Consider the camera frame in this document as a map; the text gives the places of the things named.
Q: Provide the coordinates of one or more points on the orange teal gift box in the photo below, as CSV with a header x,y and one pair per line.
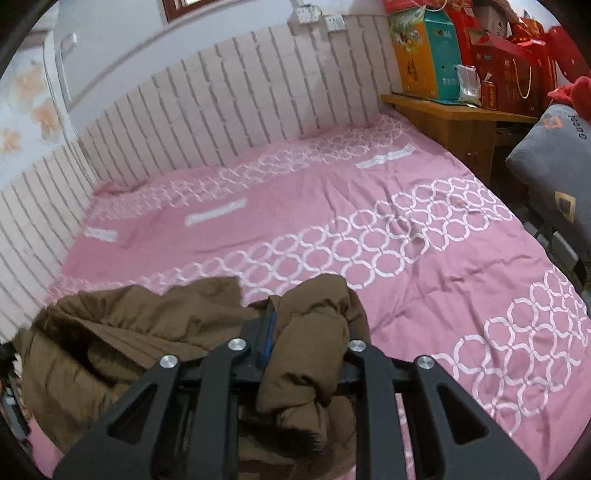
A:
x,y
428,53

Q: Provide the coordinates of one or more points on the wooden bedside table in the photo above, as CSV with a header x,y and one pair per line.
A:
x,y
472,134

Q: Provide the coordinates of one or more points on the red gift boxes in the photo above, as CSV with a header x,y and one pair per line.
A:
x,y
510,62

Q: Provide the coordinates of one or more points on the grey pillow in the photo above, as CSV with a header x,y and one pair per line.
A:
x,y
553,162

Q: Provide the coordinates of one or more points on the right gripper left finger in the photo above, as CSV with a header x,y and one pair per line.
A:
x,y
180,419

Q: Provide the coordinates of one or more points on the brown puffer jacket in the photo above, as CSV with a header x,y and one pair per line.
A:
x,y
84,351

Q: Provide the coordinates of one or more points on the white wall socket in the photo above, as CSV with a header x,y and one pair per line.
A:
x,y
308,14

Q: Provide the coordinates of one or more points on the red cloth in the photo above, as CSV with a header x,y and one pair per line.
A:
x,y
576,95

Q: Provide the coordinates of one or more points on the pink patterned bed sheet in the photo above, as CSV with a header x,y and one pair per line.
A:
x,y
441,265

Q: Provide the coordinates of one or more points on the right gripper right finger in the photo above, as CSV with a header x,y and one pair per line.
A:
x,y
414,420

